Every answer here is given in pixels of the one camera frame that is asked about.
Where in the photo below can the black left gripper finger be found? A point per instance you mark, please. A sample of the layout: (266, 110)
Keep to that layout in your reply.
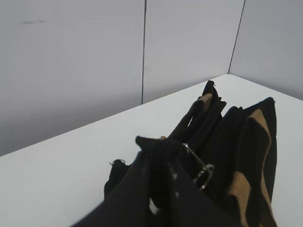
(156, 191)

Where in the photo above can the black canvas bag tan handles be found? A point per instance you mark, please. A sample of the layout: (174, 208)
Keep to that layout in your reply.
(231, 158)

